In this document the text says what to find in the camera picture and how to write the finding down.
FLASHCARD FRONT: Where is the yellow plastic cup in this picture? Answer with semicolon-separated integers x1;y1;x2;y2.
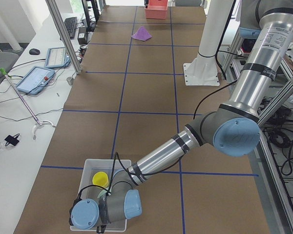
92;171;109;188

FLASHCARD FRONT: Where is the mint green bowl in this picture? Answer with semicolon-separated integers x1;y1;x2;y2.
97;190;108;198

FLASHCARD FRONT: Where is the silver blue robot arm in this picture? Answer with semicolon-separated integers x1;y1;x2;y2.
69;0;293;234

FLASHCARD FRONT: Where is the clear plastic bin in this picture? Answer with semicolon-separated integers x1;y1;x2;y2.
79;159;127;234

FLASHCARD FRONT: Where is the purple crumpled cloth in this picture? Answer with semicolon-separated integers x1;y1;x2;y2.
131;26;152;41

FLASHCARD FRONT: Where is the black power adapter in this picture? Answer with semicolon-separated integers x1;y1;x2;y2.
77;27;88;45

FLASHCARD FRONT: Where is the pink plastic bin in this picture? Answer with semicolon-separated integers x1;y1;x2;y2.
145;0;168;20

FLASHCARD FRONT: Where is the far blue teach pendant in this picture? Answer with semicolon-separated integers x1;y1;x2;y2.
44;47;70;69

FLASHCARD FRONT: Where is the blue teach pendant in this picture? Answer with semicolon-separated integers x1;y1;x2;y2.
16;66;55;95
44;47;70;69

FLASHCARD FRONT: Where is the near blue teach pendant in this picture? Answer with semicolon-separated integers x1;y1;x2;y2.
16;66;55;95

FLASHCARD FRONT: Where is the black keyboard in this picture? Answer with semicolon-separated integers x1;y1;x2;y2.
64;17;77;39

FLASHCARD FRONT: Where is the black computer mouse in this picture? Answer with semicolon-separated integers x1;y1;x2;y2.
29;48;41;55

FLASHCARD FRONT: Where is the black small clip device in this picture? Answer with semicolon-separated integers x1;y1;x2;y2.
0;133;21;150

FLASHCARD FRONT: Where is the reacher grabber stick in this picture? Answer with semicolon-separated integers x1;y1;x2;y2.
0;68;56;140

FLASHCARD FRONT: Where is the white pedestal column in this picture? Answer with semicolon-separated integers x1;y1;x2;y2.
183;0;235;86

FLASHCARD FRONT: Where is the aluminium frame post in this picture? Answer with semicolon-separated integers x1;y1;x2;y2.
45;0;82;75

